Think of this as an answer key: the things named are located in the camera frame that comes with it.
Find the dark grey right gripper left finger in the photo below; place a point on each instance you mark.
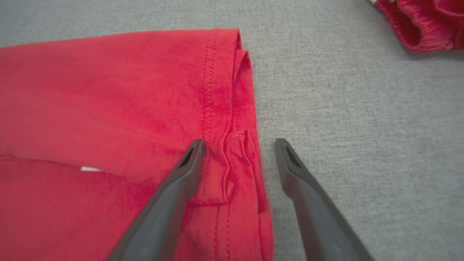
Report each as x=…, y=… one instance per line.
x=163, y=214

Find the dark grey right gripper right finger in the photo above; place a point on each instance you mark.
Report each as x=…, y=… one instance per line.
x=319, y=224

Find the red shirt with white cuffs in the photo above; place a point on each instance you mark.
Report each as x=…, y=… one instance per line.
x=108, y=108

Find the red shorts with white stripe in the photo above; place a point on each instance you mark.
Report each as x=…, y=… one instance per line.
x=424, y=25

